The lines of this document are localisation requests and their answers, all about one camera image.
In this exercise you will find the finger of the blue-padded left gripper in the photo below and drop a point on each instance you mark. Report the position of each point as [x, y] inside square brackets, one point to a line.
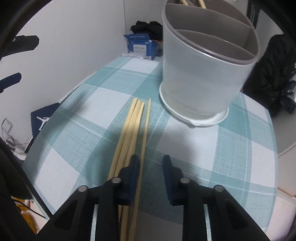
[10, 81]
[21, 44]

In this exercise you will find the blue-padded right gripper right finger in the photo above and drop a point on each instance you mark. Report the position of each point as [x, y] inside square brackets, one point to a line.
[208, 212]

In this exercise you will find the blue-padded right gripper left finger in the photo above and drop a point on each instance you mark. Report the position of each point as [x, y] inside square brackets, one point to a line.
[73, 220]

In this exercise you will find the teal plaid placemat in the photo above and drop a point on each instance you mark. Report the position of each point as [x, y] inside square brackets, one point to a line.
[77, 144]

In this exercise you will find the blue cardboard box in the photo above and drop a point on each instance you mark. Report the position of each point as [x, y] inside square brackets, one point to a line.
[142, 46]

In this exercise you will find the silver folded umbrella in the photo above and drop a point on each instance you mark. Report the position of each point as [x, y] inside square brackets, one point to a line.
[287, 98]

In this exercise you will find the black clothes pile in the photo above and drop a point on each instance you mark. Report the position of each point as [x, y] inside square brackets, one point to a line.
[152, 28]

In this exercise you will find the black hanging jacket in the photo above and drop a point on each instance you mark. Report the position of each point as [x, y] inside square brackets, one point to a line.
[271, 73]

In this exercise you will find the white utensil holder cup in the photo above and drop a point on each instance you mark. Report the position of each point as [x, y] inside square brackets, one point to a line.
[208, 54]

